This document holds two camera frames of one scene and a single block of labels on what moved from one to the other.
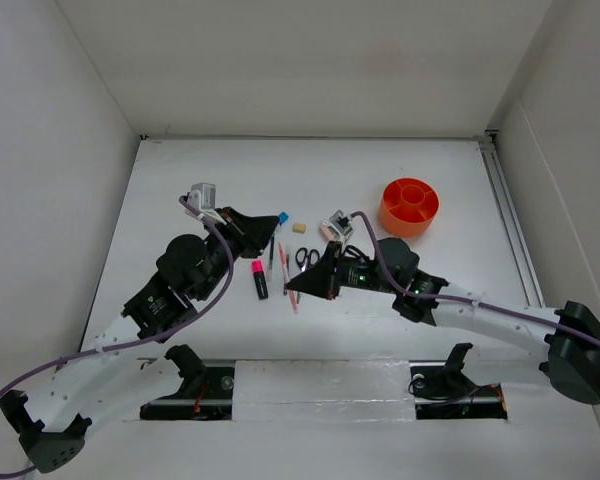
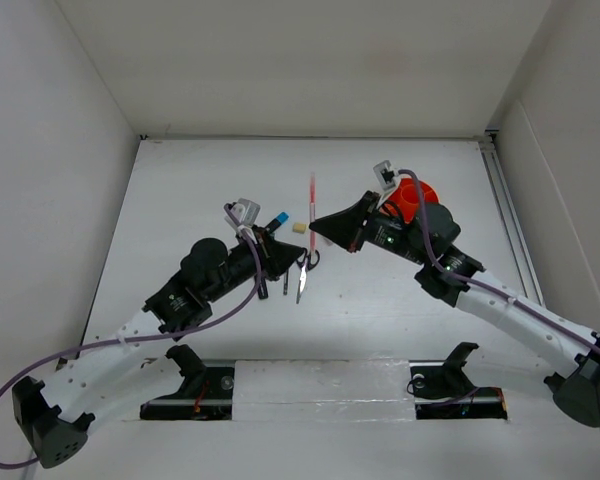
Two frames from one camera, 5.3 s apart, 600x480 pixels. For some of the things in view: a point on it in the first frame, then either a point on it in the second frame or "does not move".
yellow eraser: x=299 y=228 does not move
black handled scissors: x=310 y=257 does not move
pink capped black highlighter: x=257 y=267 does not move
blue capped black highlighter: x=282 y=217 does not move
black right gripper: x=321 y=279 → x=345 y=227
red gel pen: x=287 y=277 → x=312 y=210
